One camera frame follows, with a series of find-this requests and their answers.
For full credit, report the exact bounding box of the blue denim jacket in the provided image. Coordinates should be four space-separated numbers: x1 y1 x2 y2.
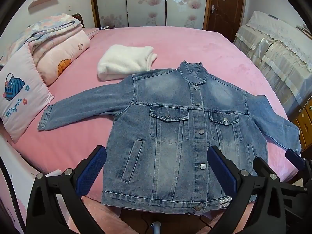
37 61 302 215

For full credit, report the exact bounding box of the pink pillow with bag print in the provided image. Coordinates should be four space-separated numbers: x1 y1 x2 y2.
0 43 55 144

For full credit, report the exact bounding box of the pink bed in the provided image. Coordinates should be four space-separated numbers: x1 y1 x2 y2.
0 27 301 234

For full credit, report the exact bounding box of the floral sliding wardrobe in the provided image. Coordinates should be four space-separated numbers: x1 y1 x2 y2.
89 0 215 30

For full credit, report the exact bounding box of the lace covered furniture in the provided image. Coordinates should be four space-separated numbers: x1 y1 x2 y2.
233 10 312 116

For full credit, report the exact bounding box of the pink wall shelf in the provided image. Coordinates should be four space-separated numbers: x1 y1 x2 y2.
27 0 59 10

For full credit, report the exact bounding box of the dark wooden headboard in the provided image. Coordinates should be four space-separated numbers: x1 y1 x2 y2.
72 13 86 29

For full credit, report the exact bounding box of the white folded fleece garment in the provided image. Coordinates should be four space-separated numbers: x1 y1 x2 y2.
97 44 158 81

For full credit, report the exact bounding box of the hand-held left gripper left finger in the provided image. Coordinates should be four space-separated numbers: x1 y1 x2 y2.
26 145 108 234

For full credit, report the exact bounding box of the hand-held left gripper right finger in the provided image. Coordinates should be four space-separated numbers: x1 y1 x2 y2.
206 145 287 234

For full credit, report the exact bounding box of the brown wooden door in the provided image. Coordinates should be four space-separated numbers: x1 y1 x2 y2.
207 0 246 43

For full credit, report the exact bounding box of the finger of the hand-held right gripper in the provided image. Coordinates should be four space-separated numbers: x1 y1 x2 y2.
253 156 312 210
285 148 312 176

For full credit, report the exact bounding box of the wooden drawer cabinet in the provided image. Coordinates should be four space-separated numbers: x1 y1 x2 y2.
290 97 312 152

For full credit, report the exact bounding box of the floral folded blanket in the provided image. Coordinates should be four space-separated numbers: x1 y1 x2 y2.
0 13 83 65

